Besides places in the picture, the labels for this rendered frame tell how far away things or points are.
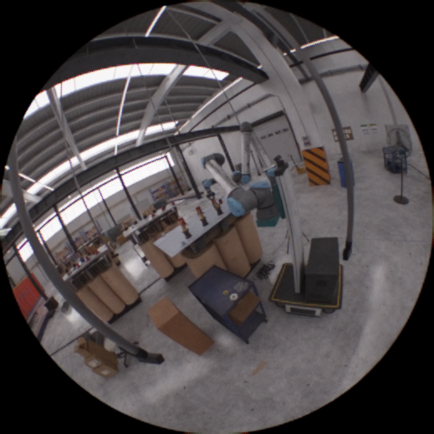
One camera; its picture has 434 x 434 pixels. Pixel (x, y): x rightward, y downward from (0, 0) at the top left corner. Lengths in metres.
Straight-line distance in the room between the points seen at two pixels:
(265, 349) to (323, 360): 0.73
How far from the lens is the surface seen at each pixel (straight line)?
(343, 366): 2.05
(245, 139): 1.51
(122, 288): 3.45
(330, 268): 1.51
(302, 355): 1.99
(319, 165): 6.14
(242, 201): 0.98
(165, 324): 1.58
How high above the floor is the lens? 1.96
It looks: 19 degrees down
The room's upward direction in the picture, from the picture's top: 24 degrees counter-clockwise
